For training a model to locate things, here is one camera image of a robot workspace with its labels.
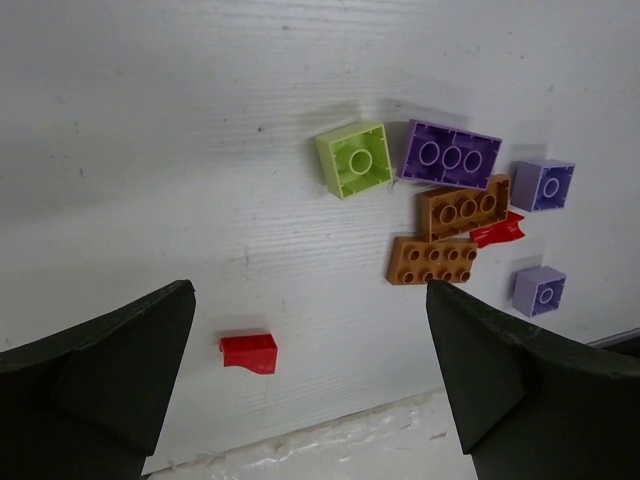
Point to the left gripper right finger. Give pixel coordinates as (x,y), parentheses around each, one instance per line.
(531,404)

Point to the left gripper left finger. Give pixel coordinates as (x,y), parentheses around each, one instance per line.
(89,402)

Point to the light green 2x2 brick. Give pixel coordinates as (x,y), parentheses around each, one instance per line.
(354,158)

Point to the lavender 2x2 lego brick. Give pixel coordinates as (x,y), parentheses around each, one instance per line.
(541,185)
(538,290)

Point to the small red curved piece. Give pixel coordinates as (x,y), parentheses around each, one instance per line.
(502,232)

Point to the red sloped lego piece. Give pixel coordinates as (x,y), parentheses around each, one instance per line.
(255,353)

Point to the orange 2x4 lego plate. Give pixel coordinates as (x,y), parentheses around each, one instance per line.
(416,262)

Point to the orange 2x4 lego brick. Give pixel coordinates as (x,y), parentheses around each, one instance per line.
(449,211)

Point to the purple 2x4 lego brick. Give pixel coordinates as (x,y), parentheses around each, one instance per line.
(448,156)

